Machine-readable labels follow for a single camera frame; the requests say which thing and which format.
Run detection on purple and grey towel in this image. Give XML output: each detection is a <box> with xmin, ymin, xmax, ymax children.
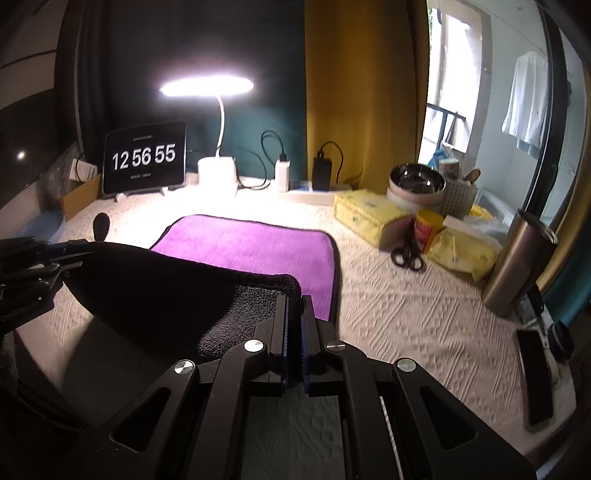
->
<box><xmin>66</xmin><ymin>215</ymin><xmax>341</xmax><ymax>362</ymax></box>

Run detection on blue round bowl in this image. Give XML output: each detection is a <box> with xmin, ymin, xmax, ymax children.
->
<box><xmin>16</xmin><ymin>210</ymin><xmax>66</xmax><ymax>243</ymax></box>

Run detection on cardboard box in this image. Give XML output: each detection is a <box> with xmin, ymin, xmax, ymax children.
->
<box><xmin>60</xmin><ymin>175</ymin><xmax>102</xmax><ymax>221</ymax></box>

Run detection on white patterned tablecloth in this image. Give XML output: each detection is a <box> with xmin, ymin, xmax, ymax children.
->
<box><xmin>15</xmin><ymin>184</ymin><xmax>576</xmax><ymax>455</ymax></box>

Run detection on white tablet stand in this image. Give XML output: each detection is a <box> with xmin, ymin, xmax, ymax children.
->
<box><xmin>114</xmin><ymin>187</ymin><xmax>169</xmax><ymax>203</ymax></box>

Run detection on black scissors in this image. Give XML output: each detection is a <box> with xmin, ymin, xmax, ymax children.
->
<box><xmin>391</xmin><ymin>218</ymin><xmax>425</xmax><ymax>272</ymax></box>

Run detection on yellow tissue box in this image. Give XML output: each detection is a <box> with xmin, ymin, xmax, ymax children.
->
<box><xmin>334</xmin><ymin>189</ymin><xmax>412</xmax><ymax>251</ymax></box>

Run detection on white power strip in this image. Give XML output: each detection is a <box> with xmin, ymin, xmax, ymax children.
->
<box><xmin>284</xmin><ymin>181</ymin><xmax>352</xmax><ymax>206</ymax></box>

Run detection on black tablet clock display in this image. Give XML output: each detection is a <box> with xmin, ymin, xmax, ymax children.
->
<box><xmin>102</xmin><ymin>120</ymin><xmax>186</xmax><ymax>196</ymax></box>

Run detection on yellow red can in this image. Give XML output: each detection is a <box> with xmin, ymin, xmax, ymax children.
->
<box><xmin>414</xmin><ymin>209</ymin><xmax>445</xmax><ymax>253</ymax></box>

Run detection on white USB charger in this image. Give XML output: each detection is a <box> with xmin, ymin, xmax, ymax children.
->
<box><xmin>273</xmin><ymin>160</ymin><xmax>290</xmax><ymax>193</ymax></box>

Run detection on yellow wet wipes pack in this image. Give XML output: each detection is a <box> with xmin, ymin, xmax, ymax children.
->
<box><xmin>428</xmin><ymin>229</ymin><xmax>499</xmax><ymax>282</ymax></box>

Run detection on white desk lamp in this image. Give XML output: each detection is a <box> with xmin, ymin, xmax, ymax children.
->
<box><xmin>158</xmin><ymin>74</ymin><xmax>256</xmax><ymax>194</ymax></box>

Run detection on black power adapter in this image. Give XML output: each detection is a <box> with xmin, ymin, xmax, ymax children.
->
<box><xmin>311</xmin><ymin>156</ymin><xmax>332</xmax><ymax>192</ymax></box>

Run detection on stainless steel bowl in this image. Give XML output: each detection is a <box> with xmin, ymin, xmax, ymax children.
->
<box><xmin>386</xmin><ymin>163</ymin><xmax>447</xmax><ymax>215</ymax></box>

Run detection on white perforated basket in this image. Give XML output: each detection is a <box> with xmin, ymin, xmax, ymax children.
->
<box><xmin>439</xmin><ymin>179</ymin><xmax>478</xmax><ymax>219</ymax></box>

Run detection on black smartphone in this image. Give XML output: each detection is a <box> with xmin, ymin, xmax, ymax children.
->
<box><xmin>515</xmin><ymin>330</ymin><xmax>554</xmax><ymax>430</ymax></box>

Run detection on dark green curtain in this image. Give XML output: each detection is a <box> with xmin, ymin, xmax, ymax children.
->
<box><xmin>54</xmin><ymin>1</ymin><xmax>308</xmax><ymax>179</ymax></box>

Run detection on steel tumbler cup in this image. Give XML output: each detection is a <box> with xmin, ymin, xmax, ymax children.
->
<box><xmin>481</xmin><ymin>210</ymin><xmax>559</xmax><ymax>318</ymax></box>

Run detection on yellow curtain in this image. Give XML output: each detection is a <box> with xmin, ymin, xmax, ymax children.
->
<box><xmin>304</xmin><ymin>0</ymin><xmax>430</xmax><ymax>194</ymax></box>

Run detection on white hanging shirt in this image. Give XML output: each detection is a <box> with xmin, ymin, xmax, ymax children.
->
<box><xmin>502</xmin><ymin>51</ymin><xmax>549</xmax><ymax>148</ymax></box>

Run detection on black charging cable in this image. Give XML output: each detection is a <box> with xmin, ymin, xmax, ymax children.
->
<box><xmin>230</xmin><ymin>129</ymin><xmax>289</xmax><ymax>191</ymax></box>

